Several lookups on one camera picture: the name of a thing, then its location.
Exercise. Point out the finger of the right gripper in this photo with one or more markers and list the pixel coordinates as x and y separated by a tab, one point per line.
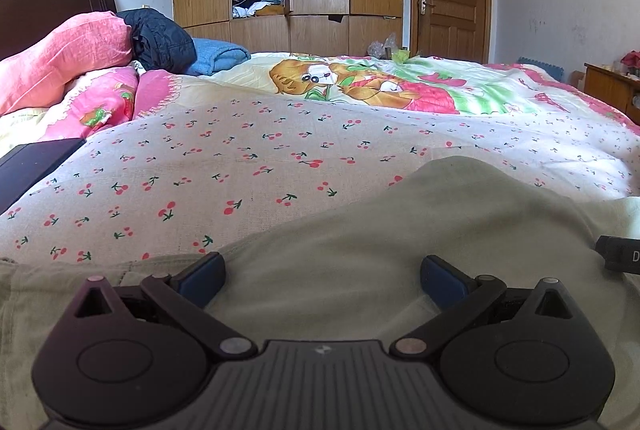
619	254

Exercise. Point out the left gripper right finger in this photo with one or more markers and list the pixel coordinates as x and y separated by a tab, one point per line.
461	300

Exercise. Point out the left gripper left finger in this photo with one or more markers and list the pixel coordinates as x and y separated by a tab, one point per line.
183	297

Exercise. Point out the beige pants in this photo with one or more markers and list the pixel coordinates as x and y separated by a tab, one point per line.
323	298

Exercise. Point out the floral cartoon bed quilt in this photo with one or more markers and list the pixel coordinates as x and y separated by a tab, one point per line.
175	164

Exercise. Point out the wooden nightstand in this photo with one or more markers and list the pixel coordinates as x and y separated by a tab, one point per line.
614	89

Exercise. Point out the blue foam mat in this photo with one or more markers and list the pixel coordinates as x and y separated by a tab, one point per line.
554	71

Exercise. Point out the black flat box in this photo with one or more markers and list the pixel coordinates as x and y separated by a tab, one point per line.
27	164

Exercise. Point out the blue folded blanket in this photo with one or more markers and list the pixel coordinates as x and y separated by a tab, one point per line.
213	56

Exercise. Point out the dark navy quilted jacket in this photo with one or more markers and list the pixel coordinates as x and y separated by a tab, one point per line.
158	42

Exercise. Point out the clear plastic bag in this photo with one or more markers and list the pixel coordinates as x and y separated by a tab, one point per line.
383	50

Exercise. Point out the pink pillow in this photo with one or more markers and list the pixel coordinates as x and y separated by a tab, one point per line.
36	77

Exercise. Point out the clothes pile in wardrobe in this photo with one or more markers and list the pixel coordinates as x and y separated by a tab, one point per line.
242	9

